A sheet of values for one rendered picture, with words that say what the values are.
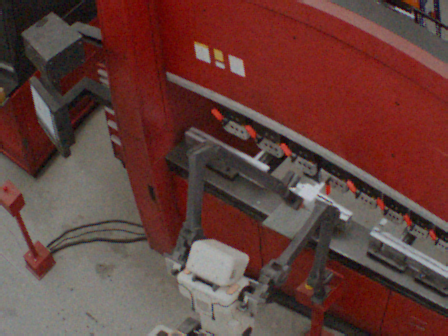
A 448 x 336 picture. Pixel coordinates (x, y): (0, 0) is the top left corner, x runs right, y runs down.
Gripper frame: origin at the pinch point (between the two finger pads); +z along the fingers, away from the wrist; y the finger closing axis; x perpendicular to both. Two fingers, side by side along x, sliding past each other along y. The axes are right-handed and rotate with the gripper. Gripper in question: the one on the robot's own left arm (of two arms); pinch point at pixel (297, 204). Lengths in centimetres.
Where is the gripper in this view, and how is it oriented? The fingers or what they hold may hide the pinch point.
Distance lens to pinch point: 416.3
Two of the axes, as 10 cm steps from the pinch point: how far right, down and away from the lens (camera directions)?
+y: -7.5, -4.2, 5.1
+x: -5.3, 8.4, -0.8
